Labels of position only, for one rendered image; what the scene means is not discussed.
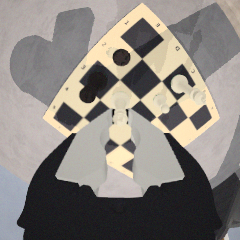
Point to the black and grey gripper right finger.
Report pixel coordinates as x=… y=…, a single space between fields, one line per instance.
x=161 y=160

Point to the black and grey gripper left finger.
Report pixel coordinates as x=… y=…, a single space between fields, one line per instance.
x=79 y=160

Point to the cream and black chessboard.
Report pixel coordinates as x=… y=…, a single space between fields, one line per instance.
x=156 y=57

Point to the white chess piece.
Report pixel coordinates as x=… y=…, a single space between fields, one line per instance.
x=122 y=101
x=179 y=84

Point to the white pawn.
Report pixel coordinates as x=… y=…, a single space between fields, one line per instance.
x=160 y=102

